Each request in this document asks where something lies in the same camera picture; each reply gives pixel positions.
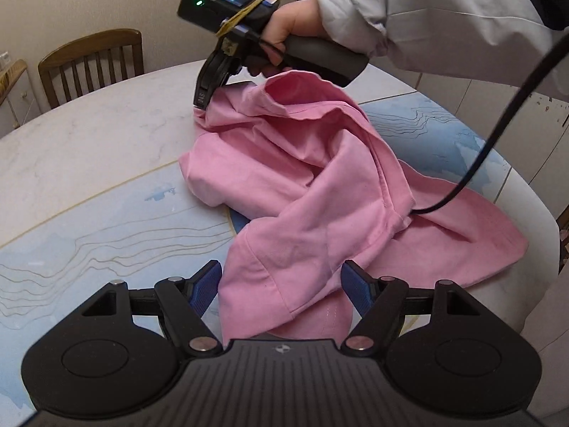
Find pink Mickey t-shirt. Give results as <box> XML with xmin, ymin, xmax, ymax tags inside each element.
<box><xmin>179</xmin><ymin>72</ymin><xmax>527</xmax><ymax>341</ymax></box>

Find person's right hand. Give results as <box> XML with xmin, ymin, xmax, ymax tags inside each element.
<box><xmin>247</xmin><ymin>0</ymin><xmax>330</xmax><ymax>77</ymax></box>

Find wooden chair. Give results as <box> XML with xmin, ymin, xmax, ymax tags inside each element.
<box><xmin>38</xmin><ymin>28</ymin><xmax>145</xmax><ymax>109</ymax></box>

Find white speckled cabinets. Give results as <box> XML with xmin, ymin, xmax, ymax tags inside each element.
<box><xmin>363</xmin><ymin>59</ymin><xmax>568</xmax><ymax>200</ymax></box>

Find white side cabinet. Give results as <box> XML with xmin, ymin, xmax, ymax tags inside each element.
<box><xmin>0</xmin><ymin>51</ymin><xmax>42</xmax><ymax>138</ymax></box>

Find black cable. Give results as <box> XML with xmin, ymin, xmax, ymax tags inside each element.
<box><xmin>411</xmin><ymin>21</ymin><xmax>569</xmax><ymax>215</ymax></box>

